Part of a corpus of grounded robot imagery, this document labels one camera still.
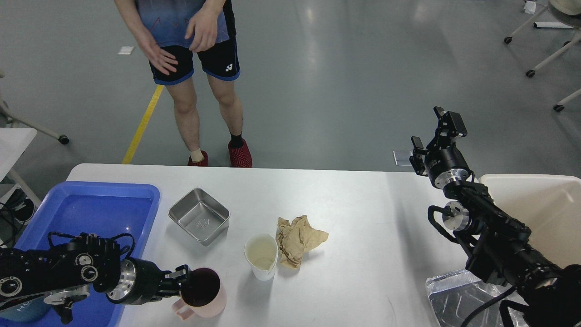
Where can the crumpled brown paper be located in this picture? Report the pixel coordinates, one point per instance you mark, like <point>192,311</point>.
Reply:
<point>295,238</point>

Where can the standing person in shorts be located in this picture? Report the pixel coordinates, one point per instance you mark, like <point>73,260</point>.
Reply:
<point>165,22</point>

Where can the person's right hand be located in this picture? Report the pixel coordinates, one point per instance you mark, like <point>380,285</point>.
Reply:
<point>162,60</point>

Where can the aluminium foil tray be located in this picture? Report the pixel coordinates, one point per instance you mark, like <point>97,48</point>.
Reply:
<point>456,294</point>

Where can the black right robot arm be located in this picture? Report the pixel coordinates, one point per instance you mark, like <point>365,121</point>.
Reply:
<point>496,244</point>

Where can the blue plastic bin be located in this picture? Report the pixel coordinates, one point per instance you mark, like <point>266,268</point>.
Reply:
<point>107,221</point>

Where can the beige plastic bin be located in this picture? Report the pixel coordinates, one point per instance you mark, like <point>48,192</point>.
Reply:
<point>549,204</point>

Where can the grey chair leg with caster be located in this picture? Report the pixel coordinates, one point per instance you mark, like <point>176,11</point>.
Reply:
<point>14,121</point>

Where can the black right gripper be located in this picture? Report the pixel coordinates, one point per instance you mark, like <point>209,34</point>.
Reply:
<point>442,166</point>

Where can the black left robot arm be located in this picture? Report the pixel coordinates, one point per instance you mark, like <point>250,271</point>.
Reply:
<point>63,274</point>

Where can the person's left hand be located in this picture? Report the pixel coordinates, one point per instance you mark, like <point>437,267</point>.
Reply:
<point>203,28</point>

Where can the white paper cup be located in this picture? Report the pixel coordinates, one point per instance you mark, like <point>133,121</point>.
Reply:
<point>261,252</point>

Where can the white side table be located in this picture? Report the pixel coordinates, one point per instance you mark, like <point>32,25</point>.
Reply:
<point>13,143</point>

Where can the pink plastic mug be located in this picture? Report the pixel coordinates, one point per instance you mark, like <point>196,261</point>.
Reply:
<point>203,294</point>

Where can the white rolling chair base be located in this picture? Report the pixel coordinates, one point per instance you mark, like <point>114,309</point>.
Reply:
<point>534,48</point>

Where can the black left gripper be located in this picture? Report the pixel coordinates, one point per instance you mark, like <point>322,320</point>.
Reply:
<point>140,282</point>

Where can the square stainless steel tray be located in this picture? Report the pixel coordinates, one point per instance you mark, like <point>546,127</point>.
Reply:
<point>201,216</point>

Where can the dark blue HOME mug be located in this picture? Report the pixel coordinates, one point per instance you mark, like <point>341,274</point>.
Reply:
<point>26,312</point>

